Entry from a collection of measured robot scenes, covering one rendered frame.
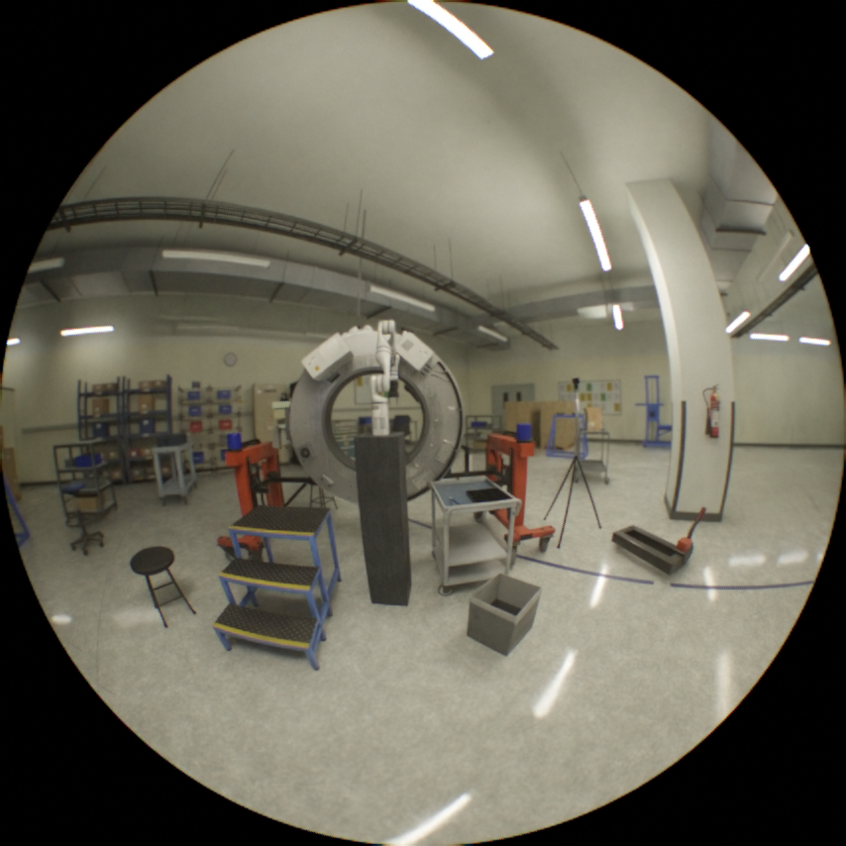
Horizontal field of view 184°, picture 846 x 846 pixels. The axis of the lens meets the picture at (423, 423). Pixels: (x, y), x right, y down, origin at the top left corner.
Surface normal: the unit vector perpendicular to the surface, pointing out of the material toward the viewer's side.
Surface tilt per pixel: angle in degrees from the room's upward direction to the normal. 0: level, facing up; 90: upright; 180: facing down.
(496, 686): 0
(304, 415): 90
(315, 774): 0
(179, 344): 90
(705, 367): 90
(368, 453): 90
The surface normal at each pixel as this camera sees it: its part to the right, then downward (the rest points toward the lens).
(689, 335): -0.69, 0.06
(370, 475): -0.07, 0.05
